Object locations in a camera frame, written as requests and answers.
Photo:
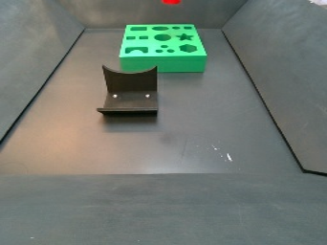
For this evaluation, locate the black curved holder stand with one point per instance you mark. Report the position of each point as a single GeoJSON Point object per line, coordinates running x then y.
{"type": "Point", "coordinates": [131, 92]}

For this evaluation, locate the red round object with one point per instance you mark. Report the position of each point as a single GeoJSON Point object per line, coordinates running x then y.
{"type": "Point", "coordinates": [173, 2]}

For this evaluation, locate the green shape sorter box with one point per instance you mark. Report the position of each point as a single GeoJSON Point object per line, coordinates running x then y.
{"type": "Point", "coordinates": [170, 46]}

